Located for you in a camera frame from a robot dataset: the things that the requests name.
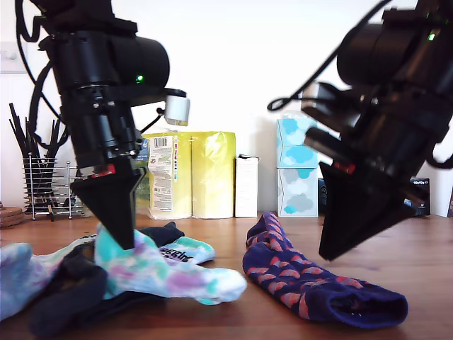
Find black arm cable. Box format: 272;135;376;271
13;0;71;149
426;140;453;170

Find pastel tie-dye sock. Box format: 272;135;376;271
0;232;98;322
93;226;248;306

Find purple sock with red pattern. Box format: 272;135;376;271
241;211;409;329

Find blue cloud tissue box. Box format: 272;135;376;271
275;118;319;169

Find white paper tissue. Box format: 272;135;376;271
275;98;312;120

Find yellow kitchen roll pack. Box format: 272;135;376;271
140;130;237;220

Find navy sock with yellow dots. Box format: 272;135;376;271
139;222;186;247
29;243;109;338

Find thin black camera cable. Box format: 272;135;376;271
139;107;166;134
267;0;393;113

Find clear plastic bag, green contents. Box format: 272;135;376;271
134;140;154;217

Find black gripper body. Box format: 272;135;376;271
58;84;142;171

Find black protein bar box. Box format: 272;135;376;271
317;178;432;217

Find grey cloud tissue box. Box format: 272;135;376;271
276;166;321;218

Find small white carton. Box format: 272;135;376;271
234;154;260;218

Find chrome wire utensil holder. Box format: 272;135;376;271
23;155;86;221

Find thin black stick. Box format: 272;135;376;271
8;103;35;160
44;118;63;160
8;119;29;159

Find white wall light switch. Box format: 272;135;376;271
0;41;29;74

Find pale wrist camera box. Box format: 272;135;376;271
300;81;355;123
155;88;191;128

